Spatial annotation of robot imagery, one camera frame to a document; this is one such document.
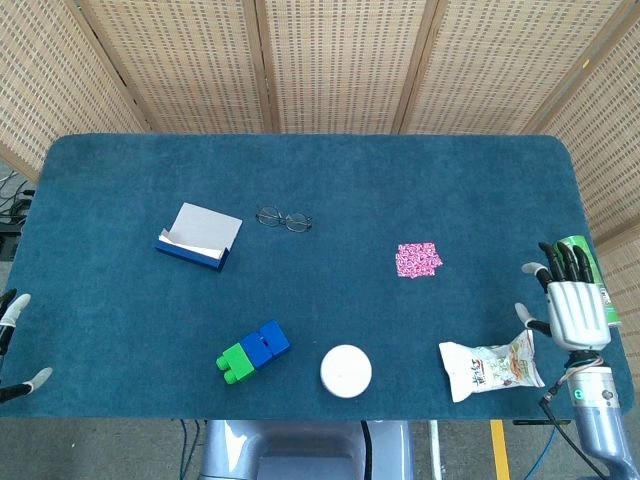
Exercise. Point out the woven folding screen panel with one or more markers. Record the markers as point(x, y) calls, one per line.
point(500, 65)
point(50, 75)
point(610, 150)
point(190, 65)
point(345, 65)

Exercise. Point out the blue white box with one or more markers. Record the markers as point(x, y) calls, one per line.
point(200, 230)

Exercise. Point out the blue felt table cover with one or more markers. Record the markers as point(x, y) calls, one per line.
point(350, 175)

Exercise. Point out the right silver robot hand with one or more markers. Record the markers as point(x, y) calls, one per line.
point(577, 315)

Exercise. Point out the green cylindrical can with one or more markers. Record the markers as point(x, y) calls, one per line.
point(611, 310)

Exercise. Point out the white snack bag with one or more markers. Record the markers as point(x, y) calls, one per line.
point(480, 372)

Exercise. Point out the green toy brick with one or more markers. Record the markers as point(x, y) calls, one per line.
point(240, 362)

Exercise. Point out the clear plastic binder clip jar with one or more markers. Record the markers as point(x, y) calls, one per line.
point(346, 370)

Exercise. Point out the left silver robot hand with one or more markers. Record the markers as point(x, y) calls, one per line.
point(15, 307)

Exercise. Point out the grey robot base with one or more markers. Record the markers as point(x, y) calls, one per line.
point(300, 450)

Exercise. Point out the black flat bar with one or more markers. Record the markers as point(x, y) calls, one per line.
point(535, 422)

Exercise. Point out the white table leg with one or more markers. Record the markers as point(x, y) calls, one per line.
point(434, 445)

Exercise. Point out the blue toy brick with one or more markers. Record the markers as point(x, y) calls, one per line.
point(255, 350)
point(275, 337)

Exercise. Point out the black power strip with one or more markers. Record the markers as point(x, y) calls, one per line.
point(7, 245)

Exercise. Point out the thin black frame glasses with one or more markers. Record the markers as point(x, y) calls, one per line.
point(270, 216)

